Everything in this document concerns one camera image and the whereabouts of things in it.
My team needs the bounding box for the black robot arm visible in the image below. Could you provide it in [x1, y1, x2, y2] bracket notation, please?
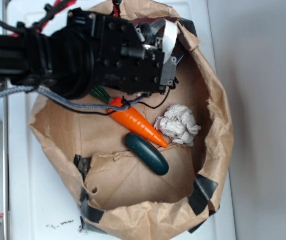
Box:
[0, 8, 177, 100]

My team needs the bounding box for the orange toy carrot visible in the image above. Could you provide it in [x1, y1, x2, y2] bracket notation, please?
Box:
[90, 86, 169, 148]

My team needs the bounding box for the dark green toy cucumber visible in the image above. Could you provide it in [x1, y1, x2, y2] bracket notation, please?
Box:
[125, 133, 170, 176]

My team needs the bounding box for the grey braided cable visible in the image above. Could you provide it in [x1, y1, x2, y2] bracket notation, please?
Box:
[0, 86, 149, 112]

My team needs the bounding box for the thin black wire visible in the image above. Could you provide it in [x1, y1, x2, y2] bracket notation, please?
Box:
[36, 84, 174, 117]

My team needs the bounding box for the crumpled white paper ball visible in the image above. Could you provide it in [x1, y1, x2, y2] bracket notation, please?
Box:
[154, 104, 202, 148]

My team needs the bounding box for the brown paper bag tray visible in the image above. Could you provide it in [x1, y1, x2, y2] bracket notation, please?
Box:
[29, 0, 235, 240]

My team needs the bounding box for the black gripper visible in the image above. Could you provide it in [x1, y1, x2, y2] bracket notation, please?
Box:
[66, 8, 178, 95]

